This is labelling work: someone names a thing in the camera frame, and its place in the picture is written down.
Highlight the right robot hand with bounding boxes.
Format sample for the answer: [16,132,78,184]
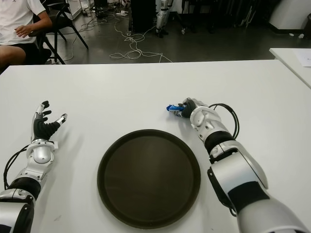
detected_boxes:
[178,97,209,118]

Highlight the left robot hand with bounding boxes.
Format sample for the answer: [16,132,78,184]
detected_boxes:
[31,100,68,142]

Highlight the blue Oreo packet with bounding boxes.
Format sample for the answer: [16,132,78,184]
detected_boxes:
[166,103,185,117]

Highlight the round dark brown tray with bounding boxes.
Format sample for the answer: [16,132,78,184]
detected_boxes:
[97,129,202,230]

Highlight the black tripod stand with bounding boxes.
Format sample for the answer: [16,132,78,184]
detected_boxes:
[173,11,189,35]

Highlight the silver humanoid robot legs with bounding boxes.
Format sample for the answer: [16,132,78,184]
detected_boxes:
[155,0,174,38]

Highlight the black cabinet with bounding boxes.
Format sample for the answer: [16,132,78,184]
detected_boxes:
[130,0,157,33]

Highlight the white side table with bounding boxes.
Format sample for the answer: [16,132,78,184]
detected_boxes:
[269,48,311,89]

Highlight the black folding chair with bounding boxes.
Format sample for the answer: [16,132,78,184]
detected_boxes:
[30,0,89,65]

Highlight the seated person white shirt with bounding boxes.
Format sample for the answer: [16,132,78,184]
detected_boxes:
[0,0,53,71]

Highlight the white paper sheet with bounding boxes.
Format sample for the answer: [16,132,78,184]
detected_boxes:
[294,50,311,67]

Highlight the white rounded cabinet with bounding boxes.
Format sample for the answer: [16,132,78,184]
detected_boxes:
[268,0,311,31]

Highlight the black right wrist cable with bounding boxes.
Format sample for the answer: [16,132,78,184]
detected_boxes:
[208,103,240,140]

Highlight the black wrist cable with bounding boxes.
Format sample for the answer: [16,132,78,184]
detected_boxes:
[2,145,32,191]
[208,103,240,140]

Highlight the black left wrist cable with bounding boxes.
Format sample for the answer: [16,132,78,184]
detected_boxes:
[2,145,32,191]

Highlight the white tangled floor cable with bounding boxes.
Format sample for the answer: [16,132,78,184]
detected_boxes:
[109,14,173,63]

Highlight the black right elbow cable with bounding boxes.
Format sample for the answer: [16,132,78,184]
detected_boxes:
[207,169,238,217]

